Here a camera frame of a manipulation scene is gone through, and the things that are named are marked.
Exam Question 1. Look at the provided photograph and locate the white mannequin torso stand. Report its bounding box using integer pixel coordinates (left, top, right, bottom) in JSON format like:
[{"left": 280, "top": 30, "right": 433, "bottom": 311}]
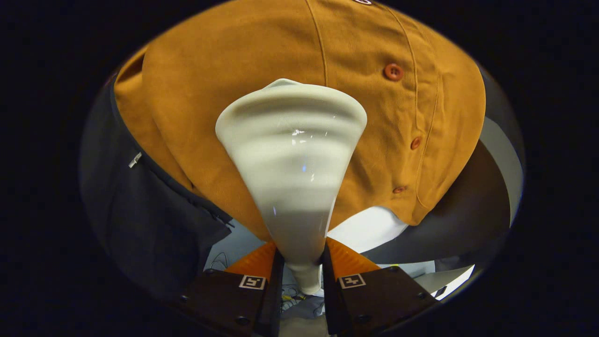
[{"left": 328, "top": 206, "right": 409, "bottom": 253}]

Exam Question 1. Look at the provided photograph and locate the orange button-up shirt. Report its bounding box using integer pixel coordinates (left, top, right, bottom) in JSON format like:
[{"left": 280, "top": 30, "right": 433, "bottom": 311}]
[{"left": 114, "top": 0, "right": 486, "bottom": 242}]

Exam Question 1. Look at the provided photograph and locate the black backdrop cloth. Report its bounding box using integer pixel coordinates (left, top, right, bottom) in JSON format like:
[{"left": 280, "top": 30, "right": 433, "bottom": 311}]
[{"left": 80, "top": 77, "right": 234, "bottom": 302}]

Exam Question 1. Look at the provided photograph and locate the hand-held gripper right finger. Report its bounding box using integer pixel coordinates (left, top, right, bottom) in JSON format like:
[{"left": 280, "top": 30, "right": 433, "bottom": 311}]
[{"left": 321, "top": 238, "right": 438, "bottom": 336}]

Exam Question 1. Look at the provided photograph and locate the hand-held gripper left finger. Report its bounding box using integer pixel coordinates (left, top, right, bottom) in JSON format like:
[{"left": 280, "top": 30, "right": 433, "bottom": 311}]
[{"left": 175, "top": 241, "right": 285, "bottom": 337}]

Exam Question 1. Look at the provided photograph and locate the white garment steamer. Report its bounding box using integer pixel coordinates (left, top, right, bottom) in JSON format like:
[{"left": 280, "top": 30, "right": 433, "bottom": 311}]
[{"left": 215, "top": 78, "right": 368, "bottom": 295}]

